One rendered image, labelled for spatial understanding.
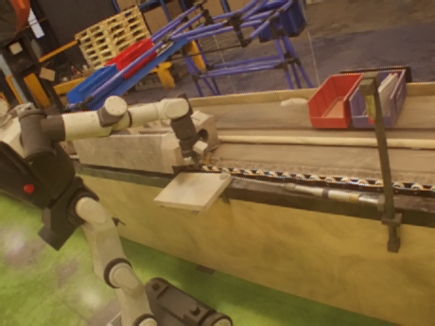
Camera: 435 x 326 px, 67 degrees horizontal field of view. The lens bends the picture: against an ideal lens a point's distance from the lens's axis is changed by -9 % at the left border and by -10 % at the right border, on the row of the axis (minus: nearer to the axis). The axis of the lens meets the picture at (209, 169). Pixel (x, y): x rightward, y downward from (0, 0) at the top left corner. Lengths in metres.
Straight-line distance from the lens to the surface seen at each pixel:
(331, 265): 1.56
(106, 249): 1.59
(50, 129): 1.19
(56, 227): 1.46
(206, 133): 1.86
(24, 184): 1.33
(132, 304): 1.77
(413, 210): 1.20
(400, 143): 1.51
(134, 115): 1.29
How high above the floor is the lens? 1.56
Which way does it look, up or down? 27 degrees down
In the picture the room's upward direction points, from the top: 24 degrees counter-clockwise
